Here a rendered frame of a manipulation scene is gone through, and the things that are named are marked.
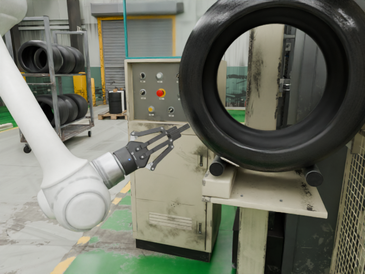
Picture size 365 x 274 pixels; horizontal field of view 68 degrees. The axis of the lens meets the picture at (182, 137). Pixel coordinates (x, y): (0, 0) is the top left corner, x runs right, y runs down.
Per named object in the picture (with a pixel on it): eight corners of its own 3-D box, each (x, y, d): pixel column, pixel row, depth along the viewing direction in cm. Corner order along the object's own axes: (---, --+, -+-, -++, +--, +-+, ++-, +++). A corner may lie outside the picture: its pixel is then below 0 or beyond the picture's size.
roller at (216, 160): (235, 137, 115) (235, 148, 116) (224, 137, 116) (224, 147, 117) (222, 163, 82) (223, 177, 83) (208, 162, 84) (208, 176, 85)
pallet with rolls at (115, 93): (110, 113, 816) (108, 87, 798) (136, 113, 815) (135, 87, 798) (98, 119, 699) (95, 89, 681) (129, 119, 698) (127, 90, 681)
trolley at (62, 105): (64, 134, 532) (53, 31, 487) (95, 135, 527) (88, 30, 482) (20, 154, 403) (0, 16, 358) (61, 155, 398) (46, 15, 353)
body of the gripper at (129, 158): (109, 152, 78) (137, 137, 81) (124, 178, 78) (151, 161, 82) (112, 150, 71) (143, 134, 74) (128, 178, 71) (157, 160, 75)
